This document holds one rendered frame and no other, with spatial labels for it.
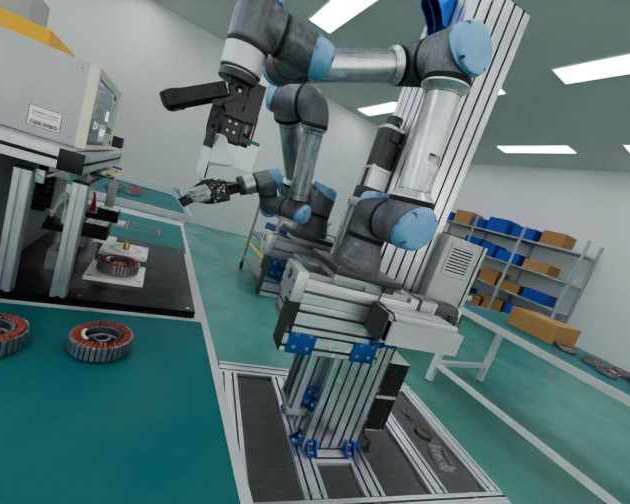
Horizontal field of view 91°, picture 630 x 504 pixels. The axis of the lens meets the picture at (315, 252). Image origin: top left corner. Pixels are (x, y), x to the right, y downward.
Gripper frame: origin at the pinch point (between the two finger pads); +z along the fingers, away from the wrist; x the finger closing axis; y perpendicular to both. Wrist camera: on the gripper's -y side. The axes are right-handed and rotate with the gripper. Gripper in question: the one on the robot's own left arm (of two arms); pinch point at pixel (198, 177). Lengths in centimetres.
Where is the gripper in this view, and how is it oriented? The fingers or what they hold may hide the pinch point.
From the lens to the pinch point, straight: 64.2
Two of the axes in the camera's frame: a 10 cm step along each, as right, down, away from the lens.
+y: 9.0, 2.5, 3.6
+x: -3.0, -2.5, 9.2
